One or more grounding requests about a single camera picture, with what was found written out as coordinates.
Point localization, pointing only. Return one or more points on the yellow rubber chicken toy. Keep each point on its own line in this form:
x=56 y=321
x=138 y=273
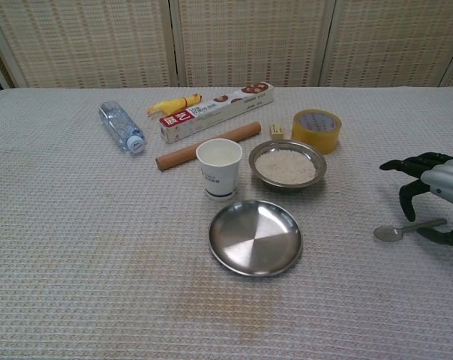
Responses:
x=172 y=104

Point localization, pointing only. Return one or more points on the metal spoon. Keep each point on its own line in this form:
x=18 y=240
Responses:
x=387 y=233

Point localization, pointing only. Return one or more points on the white paper cup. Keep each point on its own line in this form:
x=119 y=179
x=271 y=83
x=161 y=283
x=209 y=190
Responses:
x=219 y=180

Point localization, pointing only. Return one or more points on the yellow tape roll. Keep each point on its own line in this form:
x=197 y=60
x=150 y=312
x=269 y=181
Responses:
x=316 y=137

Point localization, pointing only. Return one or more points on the wooden rolling pin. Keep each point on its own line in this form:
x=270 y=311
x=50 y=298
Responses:
x=181 y=154

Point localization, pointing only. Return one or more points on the metal bowl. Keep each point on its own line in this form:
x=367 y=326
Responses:
x=256 y=170

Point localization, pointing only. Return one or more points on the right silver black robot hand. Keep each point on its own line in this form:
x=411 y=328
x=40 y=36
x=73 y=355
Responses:
x=442 y=176

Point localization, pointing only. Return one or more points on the woven folding screen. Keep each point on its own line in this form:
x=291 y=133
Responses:
x=249 y=41

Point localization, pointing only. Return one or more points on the round metal plate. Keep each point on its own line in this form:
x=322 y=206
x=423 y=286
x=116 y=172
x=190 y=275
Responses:
x=254 y=240

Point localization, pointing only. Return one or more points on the beige woven tablecloth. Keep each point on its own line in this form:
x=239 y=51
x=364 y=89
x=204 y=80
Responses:
x=80 y=225

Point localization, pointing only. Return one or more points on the clear plastic water bottle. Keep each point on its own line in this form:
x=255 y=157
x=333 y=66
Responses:
x=117 y=123

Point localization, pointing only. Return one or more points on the long baking paper box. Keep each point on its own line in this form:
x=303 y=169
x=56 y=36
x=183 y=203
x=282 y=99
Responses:
x=211 y=112

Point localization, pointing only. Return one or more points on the small beige block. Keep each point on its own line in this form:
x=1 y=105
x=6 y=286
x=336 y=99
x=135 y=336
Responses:
x=276 y=131

